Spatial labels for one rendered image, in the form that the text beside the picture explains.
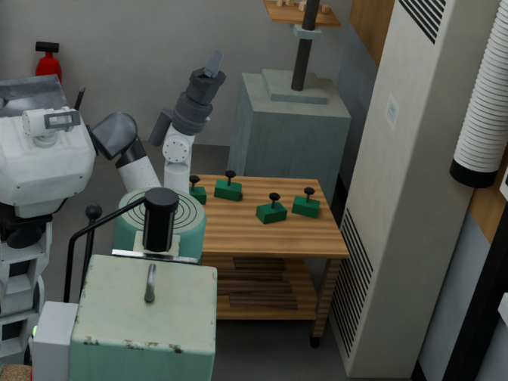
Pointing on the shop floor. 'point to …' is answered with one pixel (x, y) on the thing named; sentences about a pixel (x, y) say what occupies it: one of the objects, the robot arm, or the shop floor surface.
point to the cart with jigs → (269, 246)
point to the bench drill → (291, 110)
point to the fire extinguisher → (49, 65)
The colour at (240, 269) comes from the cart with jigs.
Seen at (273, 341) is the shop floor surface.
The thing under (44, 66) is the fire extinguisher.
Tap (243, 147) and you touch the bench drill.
